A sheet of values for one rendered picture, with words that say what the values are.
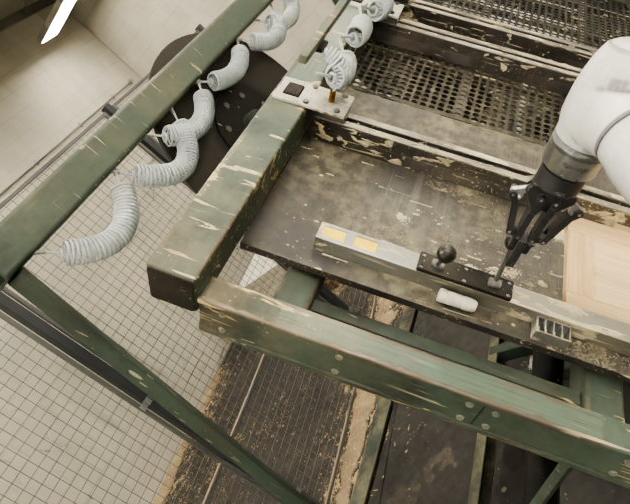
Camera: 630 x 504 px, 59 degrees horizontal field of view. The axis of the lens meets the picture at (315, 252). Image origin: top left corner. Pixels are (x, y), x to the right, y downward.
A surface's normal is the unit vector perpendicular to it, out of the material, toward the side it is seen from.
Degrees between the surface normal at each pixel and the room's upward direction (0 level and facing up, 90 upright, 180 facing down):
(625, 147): 27
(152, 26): 90
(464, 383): 56
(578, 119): 50
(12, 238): 90
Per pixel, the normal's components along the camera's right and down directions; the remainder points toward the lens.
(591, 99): -0.90, 0.09
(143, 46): -0.25, 0.65
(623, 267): 0.13, -0.65
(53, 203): 0.63, -0.37
